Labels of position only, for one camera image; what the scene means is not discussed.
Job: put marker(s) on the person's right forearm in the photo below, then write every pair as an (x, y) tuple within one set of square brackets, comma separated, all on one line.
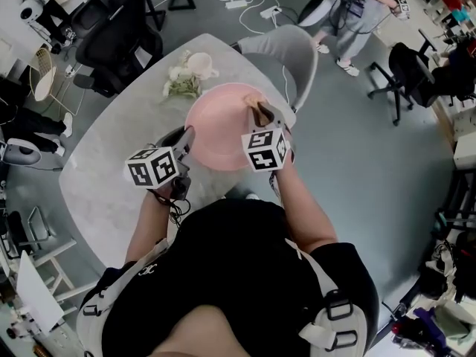
[(305, 206)]

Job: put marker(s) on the grey shell chair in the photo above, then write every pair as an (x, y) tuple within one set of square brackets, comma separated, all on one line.
[(282, 61)]

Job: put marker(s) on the white board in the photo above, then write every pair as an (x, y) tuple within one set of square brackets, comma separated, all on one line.
[(39, 292)]

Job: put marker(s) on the white cup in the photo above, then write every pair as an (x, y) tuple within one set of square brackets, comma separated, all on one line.
[(201, 65)]

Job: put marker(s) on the white cabinet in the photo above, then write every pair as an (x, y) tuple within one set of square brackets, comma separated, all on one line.
[(465, 147)]

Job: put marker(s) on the white power strip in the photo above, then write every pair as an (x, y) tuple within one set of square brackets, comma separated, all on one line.
[(236, 4), (270, 12)]

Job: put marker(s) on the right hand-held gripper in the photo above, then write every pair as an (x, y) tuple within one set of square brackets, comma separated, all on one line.
[(266, 149)]

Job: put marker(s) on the pile of clothes and bags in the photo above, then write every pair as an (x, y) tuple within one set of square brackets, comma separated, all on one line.
[(446, 273)]

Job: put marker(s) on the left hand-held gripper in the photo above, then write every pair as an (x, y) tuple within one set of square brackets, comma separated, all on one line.
[(152, 167)]

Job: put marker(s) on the person's black shirt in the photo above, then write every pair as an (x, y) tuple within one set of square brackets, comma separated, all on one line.
[(230, 266)]

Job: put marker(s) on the white round backpack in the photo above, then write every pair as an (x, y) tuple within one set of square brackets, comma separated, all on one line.
[(29, 11)]

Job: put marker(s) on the white flower bunch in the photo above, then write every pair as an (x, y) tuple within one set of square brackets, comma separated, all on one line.
[(182, 84)]

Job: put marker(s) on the white frame stool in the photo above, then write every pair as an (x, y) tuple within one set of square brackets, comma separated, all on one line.
[(56, 259)]

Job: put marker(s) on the black mesh office chair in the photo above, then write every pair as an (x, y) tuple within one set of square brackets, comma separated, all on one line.
[(119, 43)]

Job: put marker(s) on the pink big plate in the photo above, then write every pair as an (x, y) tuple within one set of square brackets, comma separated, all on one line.
[(219, 125)]

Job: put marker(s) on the grey shell backpack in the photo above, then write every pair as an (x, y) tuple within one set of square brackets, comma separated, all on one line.
[(22, 154)]

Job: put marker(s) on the person's left forearm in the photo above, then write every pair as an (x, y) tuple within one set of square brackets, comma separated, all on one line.
[(148, 229)]

